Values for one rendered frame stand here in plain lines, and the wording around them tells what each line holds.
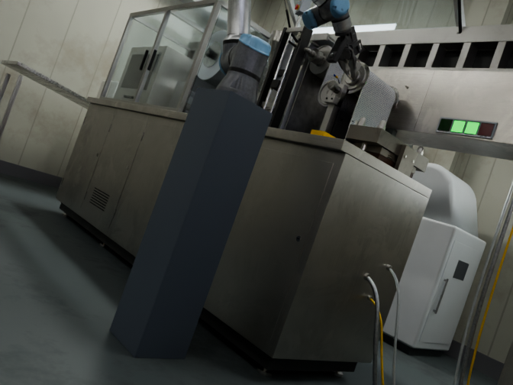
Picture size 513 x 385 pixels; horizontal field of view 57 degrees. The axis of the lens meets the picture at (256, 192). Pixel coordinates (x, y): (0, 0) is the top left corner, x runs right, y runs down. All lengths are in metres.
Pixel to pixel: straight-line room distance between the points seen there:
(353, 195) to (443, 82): 0.81
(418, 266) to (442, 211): 0.39
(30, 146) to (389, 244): 4.02
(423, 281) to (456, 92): 1.40
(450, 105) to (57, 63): 4.00
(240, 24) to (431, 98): 0.97
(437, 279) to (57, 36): 4.12
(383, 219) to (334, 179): 0.36
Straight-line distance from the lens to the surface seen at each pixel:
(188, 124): 1.65
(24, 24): 5.21
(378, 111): 2.21
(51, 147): 5.32
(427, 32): 2.51
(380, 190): 1.88
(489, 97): 2.20
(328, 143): 1.70
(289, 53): 2.37
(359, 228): 1.83
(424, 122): 2.28
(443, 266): 3.21
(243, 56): 1.65
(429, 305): 3.22
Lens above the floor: 0.60
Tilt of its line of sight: 1 degrees up
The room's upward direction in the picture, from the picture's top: 20 degrees clockwise
